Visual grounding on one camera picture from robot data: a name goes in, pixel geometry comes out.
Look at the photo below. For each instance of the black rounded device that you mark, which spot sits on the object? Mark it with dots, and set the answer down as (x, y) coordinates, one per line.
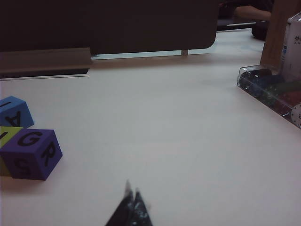
(259, 30)

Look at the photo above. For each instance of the wooden board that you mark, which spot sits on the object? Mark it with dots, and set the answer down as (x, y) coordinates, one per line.
(275, 35)

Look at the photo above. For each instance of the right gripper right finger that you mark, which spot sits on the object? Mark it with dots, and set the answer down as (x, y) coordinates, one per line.
(140, 212)

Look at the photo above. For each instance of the green block N 9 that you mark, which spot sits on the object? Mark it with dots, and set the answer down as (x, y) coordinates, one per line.
(7, 136)

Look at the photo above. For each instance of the grey-brown desk partition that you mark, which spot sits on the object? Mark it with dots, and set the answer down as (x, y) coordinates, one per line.
(117, 23)

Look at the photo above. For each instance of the bare forearm of person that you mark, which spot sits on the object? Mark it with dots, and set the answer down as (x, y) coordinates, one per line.
(252, 10)

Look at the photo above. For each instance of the clear case of poker chips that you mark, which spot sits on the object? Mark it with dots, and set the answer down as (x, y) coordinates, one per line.
(265, 91)

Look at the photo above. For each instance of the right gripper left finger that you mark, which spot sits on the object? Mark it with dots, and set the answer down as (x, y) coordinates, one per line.
(122, 212)

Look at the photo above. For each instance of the purple block G R 5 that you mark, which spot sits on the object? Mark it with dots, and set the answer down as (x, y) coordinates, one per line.
(30, 155)

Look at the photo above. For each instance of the blue block I A fish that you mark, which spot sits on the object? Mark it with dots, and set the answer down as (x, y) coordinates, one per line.
(17, 114)

